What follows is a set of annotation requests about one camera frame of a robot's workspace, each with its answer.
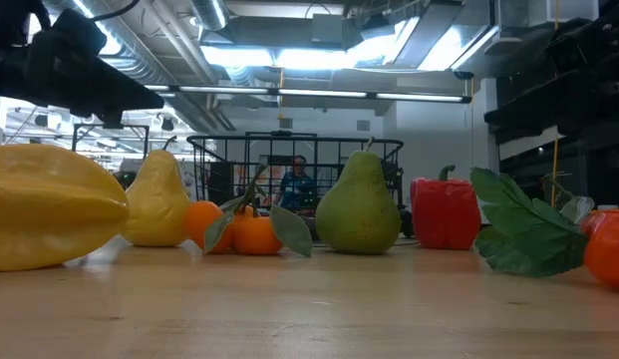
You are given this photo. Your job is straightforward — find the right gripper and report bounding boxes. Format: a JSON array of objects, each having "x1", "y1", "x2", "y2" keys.
[{"x1": 483, "y1": 17, "x2": 619, "y2": 146}]

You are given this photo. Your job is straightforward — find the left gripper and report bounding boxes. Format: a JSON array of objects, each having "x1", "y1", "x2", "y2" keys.
[{"x1": 19, "y1": 8, "x2": 165, "y2": 129}]

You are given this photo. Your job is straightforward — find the orange carrot with green leaves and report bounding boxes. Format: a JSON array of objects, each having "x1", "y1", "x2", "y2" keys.
[{"x1": 469, "y1": 167, "x2": 619, "y2": 293}]

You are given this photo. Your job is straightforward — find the yellow starfruit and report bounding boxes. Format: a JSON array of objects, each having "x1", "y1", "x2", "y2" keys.
[{"x1": 0, "y1": 144, "x2": 131, "y2": 273}]

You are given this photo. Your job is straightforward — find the red bell pepper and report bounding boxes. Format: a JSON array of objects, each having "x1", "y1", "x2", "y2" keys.
[{"x1": 409, "y1": 164, "x2": 483, "y2": 251}]

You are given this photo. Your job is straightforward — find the tangerine cluster with leaves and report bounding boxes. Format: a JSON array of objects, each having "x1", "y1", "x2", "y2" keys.
[{"x1": 182, "y1": 163, "x2": 314, "y2": 259}]

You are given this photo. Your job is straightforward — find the green pear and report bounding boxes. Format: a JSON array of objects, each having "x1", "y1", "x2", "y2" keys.
[{"x1": 314, "y1": 137, "x2": 403, "y2": 256}]

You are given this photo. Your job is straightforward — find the grey round mat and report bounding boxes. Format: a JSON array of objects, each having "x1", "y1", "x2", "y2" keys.
[{"x1": 311, "y1": 237, "x2": 421, "y2": 249}]

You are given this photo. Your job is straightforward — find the long ceiling light bar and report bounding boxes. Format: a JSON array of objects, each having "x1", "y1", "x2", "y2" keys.
[{"x1": 143, "y1": 84, "x2": 472, "y2": 105}]

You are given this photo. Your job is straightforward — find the person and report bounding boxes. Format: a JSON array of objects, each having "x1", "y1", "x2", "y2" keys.
[{"x1": 273, "y1": 154, "x2": 318, "y2": 211}]

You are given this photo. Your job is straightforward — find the black metal rack frame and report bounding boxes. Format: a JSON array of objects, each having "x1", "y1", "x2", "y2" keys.
[{"x1": 71, "y1": 123, "x2": 152, "y2": 166}]

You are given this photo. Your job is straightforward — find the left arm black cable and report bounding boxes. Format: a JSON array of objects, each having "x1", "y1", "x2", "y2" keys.
[{"x1": 92, "y1": 0, "x2": 141, "y2": 23}]

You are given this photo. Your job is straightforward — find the silver ventilation duct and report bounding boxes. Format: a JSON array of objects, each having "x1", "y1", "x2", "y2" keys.
[{"x1": 188, "y1": 0, "x2": 231, "y2": 33}]

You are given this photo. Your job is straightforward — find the black wire basket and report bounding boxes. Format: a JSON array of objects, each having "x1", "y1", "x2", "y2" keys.
[{"x1": 186, "y1": 131, "x2": 406, "y2": 241}]

